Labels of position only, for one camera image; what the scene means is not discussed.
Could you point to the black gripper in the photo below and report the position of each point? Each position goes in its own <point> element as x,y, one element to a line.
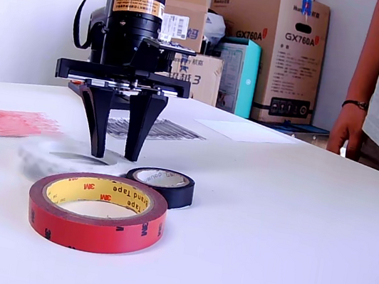
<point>78,72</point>

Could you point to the black tape roll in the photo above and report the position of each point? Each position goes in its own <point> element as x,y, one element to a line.
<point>181,194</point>

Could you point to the white tape roll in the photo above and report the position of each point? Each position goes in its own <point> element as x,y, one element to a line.
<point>28,159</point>

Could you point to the person's right forearm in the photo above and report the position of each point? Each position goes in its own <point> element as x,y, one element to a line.
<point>371,62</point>

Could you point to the red 3M tape roll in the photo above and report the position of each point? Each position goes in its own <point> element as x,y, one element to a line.
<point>89,230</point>

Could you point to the person's right hand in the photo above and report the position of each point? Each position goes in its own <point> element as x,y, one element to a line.
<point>348,131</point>

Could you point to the black scribbled paper sheet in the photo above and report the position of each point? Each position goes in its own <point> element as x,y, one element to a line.
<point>177,131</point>

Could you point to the Huntkey cardboard box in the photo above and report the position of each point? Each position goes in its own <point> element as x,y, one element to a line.
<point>203,79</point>

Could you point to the red scribbled paper sheet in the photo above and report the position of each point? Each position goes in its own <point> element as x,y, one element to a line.
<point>15,123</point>

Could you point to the blank white paper sheet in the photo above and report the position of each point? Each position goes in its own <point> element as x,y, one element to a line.
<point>241,132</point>

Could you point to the cardboard box with shipping label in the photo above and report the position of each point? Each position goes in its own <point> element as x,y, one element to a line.
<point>189,8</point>

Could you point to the white plastic bag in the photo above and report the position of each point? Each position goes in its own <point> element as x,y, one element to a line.
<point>215,27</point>

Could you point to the teal product box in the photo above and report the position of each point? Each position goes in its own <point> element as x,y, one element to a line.
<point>248,79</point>

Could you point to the large GX760A cardboard box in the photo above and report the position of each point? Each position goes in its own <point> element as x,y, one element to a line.
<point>286,74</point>

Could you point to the grey roller blind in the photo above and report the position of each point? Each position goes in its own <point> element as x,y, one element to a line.
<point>338,46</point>

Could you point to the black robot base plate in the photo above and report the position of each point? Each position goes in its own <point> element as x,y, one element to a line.
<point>121,100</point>

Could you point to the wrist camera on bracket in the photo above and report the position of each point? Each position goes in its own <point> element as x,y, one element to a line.
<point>149,53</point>

